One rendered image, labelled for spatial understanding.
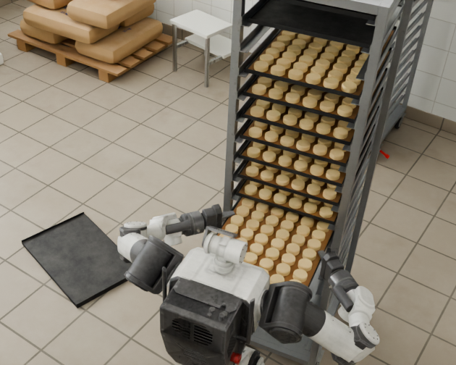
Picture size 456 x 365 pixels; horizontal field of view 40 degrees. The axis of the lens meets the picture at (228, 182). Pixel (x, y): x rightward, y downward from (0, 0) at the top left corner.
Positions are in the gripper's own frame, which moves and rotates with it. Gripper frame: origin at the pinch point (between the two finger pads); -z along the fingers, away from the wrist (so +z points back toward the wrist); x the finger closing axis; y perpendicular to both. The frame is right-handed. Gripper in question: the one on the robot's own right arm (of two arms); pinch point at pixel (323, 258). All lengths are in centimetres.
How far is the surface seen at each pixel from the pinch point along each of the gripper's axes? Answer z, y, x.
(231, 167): -36.7, 22.9, 20.6
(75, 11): -331, 31, -38
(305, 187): -22.7, -2.2, 15.0
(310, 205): -20.2, -4.0, 7.9
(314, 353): -5, -8, -67
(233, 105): -37, 23, 48
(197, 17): -309, -60, -44
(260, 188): -37.9, 9.0, 6.0
